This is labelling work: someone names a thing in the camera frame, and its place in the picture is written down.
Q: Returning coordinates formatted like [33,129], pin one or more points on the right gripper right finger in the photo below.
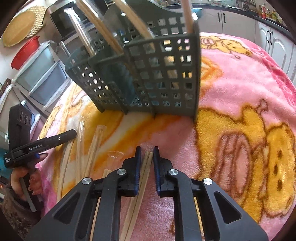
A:
[202,209]

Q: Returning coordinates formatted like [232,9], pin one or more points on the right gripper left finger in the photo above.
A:
[91,210]

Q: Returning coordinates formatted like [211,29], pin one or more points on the chopsticks pair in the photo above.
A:
[93,14]
[95,144]
[137,22]
[135,203]
[80,30]
[187,13]

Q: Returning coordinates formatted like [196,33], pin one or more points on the white kitchen cabinets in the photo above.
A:
[274,39]

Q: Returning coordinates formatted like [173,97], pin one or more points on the left hand painted nails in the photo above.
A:
[21,178]

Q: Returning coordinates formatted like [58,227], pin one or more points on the plastic drawer tower right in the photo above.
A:
[42,78]

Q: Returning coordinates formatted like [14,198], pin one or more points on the pink bear blanket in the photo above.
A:
[243,139]

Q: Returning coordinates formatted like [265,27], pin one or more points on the red plastic basin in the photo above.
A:
[25,52]

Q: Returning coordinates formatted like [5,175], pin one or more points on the round bamboo board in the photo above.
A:
[18,28]

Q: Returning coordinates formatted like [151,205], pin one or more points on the black microwave oven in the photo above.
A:
[62,21]

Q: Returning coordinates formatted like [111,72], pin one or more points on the dark green utensil basket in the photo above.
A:
[159,75]

